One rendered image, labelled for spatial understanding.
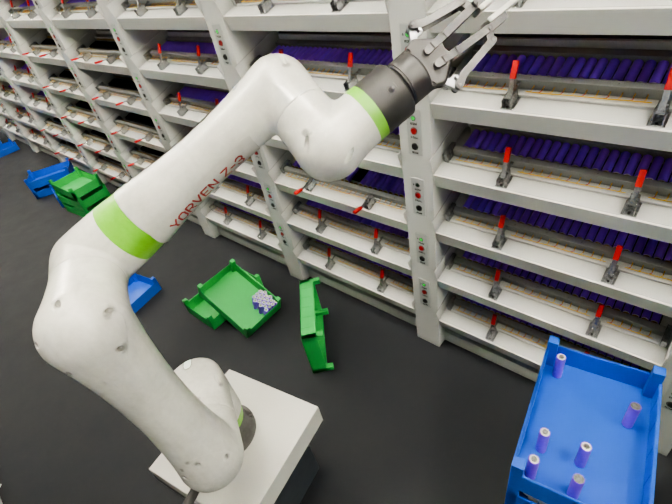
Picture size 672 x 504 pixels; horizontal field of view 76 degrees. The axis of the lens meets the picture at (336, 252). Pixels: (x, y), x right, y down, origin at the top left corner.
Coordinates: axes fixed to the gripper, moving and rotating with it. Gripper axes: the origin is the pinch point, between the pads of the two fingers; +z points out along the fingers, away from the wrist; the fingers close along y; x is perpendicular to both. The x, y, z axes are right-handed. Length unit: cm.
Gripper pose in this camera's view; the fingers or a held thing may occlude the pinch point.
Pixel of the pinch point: (497, 4)
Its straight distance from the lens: 82.2
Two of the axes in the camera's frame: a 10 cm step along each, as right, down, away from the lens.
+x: 0.6, 0.6, -10.0
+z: 7.6, -6.4, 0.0
